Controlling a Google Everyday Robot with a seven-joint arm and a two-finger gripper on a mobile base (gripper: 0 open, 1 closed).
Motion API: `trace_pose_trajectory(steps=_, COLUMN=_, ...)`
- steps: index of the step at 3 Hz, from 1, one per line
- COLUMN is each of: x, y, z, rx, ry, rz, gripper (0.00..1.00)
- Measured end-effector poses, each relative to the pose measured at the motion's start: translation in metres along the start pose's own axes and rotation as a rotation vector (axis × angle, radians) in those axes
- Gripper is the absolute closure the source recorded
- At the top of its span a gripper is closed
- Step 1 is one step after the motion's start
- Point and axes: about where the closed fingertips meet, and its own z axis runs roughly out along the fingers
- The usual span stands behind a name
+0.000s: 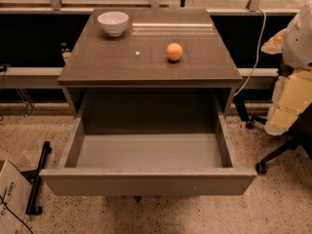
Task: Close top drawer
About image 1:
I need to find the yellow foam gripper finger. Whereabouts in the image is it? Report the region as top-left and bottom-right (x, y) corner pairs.
(264, 71), (312, 136)
(261, 29), (287, 55)

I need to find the grey top drawer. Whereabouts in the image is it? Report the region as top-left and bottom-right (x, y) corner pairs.
(40, 93), (256, 196)

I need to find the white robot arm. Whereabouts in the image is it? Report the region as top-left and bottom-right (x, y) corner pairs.
(261, 0), (312, 136)

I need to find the grey drawer cabinet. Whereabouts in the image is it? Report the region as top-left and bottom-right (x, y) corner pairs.
(58, 8), (242, 109)

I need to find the black office chair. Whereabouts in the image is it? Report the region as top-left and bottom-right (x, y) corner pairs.
(233, 96), (312, 175)

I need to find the orange ball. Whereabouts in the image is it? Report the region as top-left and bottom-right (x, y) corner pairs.
(166, 43), (182, 61)

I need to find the white ceramic bowl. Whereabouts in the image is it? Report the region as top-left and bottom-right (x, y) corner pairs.
(97, 12), (129, 37)

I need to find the black metal stand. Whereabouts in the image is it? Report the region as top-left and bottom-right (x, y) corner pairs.
(21, 141), (52, 215)

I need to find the cardboard box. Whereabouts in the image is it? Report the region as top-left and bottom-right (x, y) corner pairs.
(0, 160), (31, 234)

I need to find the white cable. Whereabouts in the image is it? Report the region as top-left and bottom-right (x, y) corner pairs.
(233, 7), (267, 98)

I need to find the black cable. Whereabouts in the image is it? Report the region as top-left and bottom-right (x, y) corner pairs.
(0, 195), (35, 234)

